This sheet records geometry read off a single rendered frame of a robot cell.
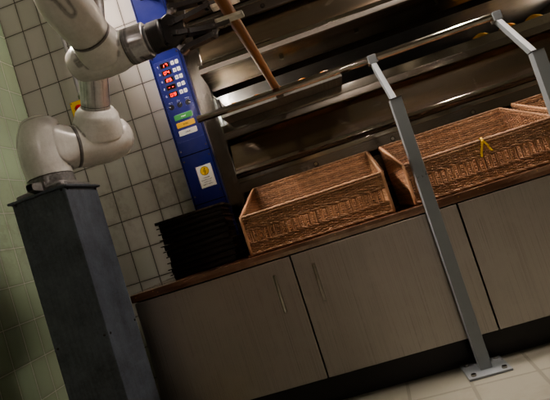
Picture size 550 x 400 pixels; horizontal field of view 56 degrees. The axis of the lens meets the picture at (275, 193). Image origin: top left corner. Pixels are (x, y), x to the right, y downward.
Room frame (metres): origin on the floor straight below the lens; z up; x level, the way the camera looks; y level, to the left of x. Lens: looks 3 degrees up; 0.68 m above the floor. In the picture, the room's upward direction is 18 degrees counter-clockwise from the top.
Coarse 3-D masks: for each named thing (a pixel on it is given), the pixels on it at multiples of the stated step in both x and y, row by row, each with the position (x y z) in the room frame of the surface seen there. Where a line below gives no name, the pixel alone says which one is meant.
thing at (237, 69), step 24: (408, 0) 2.16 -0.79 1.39; (432, 0) 2.22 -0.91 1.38; (456, 0) 2.28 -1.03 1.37; (336, 24) 2.20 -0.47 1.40; (360, 24) 2.24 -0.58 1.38; (384, 24) 2.30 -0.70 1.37; (264, 48) 2.23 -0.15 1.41; (288, 48) 2.26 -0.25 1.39; (312, 48) 2.33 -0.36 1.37; (216, 72) 2.28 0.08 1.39; (240, 72) 2.35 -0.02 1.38
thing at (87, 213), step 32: (64, 192) 1.66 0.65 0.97; (96, 192) 1.85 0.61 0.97; (32, 224) 1.69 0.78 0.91; (64, 224) 1.67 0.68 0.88; (96, 224) 1.78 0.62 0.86; (32, 256) 1.69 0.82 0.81; (64, 256) 1.67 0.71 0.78; (96, 256) 1.72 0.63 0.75; (64, 288) 1.68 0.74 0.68; (96, 288) 1.67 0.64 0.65; (64, 320) 1.69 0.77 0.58; (96, 320) 1.67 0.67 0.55; (128, 320) 1.81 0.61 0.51; (64, 352) 1.69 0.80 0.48; (96, 352) 1.67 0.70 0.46; (128, 352) 1.75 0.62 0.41; (96, 384) 1.68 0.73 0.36; (128, 384) 1.69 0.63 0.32
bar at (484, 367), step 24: (480, 24) 1.93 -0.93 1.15; (504, 24) 1.87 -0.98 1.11; (408, 48) 1.95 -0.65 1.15; (528, 48) 1.73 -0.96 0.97; (336, 72) 1.98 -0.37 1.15; (264, 96) 2.01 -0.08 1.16; (408, 120) 1.74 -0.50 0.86; (408, 144) 1.74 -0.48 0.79; (432, 192) 1.74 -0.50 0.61; (432, 216) 1.74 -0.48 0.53; (456, 264) 1.74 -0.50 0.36; (456, 288) 1.74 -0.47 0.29; (480, 336) 1.74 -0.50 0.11; (480, 360) 1.74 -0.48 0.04; (504, 360) 1.76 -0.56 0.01
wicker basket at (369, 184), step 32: (352, 160) 2.31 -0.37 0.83; (256, 192) 2.37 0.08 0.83; (288, 192) 2.34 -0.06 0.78; (320, 192) 1.88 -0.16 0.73; (352, 192) 1.87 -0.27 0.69; (384, 192) 1.98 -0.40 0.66; (256, 224) 1.92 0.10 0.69; (288, 224) 2.31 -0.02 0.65; (320, 224) 1.89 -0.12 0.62; (352, 224) 1.87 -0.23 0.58
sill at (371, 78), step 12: (516, 24) 2.26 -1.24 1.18; (528, 24) 2.25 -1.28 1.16; (540, 24) 2.25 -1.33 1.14; (492, 36) 2.27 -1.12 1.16; (504, 36) 2.27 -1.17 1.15; (456, 48) 2.29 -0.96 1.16; (468, 48) 2.28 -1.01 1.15; (420, 60) 2.31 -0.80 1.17; (432, 60) 2.30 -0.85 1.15; (384, 72) 2.33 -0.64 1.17; (396, 72) 2.32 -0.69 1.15; (348, 84) 2.35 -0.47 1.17; (360, 84) 2.34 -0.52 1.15; (312, 96) 2.36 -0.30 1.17; (324, 96) 2.36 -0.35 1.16; (276, 108) 2.38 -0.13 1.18; (288, 108) 2.38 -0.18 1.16; (240, 120) 2.40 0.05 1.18; (252, 120) 2.40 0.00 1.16; (228, 132) 2.41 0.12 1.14
